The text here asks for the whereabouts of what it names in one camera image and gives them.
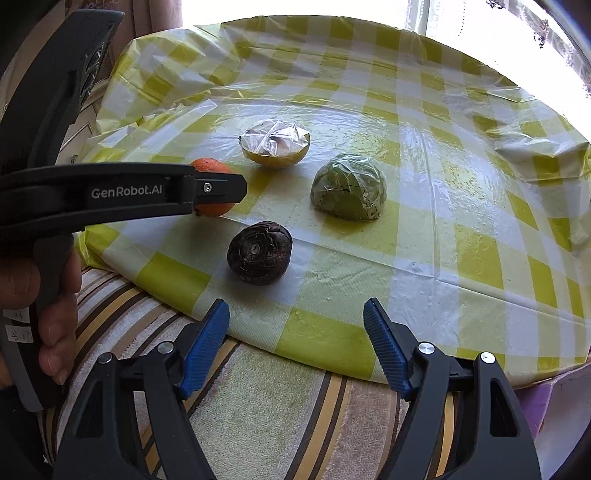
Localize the orange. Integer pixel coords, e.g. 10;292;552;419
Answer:
190;157;241;217

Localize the purple cardboard box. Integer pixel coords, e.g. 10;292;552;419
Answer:
508;353;591;472

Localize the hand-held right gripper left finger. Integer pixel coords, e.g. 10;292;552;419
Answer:
53;298;230;480

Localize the cream ornate cabinet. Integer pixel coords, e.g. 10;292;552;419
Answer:
53;55;121;165

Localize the person's left hand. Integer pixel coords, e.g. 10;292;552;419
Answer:
0;247;83;388

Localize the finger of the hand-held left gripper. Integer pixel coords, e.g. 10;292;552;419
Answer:
181;172;249;217

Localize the yellow apple half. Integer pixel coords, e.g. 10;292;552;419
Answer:
239;119;311;169

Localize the yellow checked plastic tablecloth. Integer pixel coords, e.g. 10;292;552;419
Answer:
76;14;591;386

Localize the pink patterned curtain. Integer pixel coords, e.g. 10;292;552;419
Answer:
90;0;185;33

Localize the wrapped green cabbage half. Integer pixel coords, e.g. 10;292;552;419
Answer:
310;152;387;221

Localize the striped beige towel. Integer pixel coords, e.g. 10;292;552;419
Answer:
41;268;467;480

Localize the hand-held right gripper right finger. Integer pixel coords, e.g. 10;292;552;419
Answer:
363;298;542;480

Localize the large dark passion fruit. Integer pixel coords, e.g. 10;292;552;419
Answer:
226;220;294;286

